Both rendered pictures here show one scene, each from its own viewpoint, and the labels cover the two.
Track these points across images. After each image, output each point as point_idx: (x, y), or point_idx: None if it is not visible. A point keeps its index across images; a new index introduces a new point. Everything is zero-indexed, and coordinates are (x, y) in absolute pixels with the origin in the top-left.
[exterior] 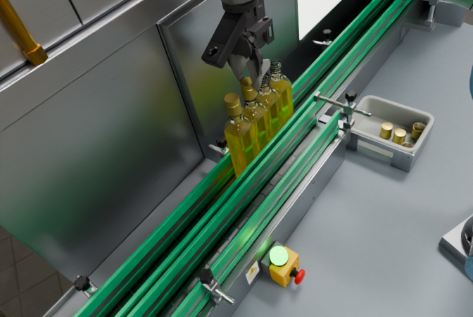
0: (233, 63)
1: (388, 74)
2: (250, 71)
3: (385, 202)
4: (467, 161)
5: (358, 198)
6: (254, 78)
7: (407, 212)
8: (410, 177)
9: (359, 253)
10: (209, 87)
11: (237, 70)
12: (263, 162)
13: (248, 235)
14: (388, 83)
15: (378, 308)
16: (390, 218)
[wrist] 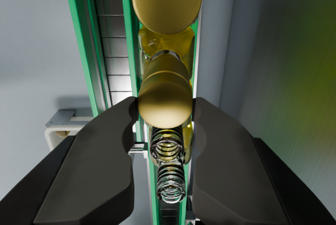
0: (233, 159)
1: (143, 195)
2: (115, 145)
3: (50, 69)
4: (31, 140)
5: (73, 59)
6: (104, 122)
7: (28, 69)
8: (53, 105)
9: None
10: (319, 55)
11: (204, 131)
12: None
13: None
14: (138, 186)
15: None
16: (34, 54)
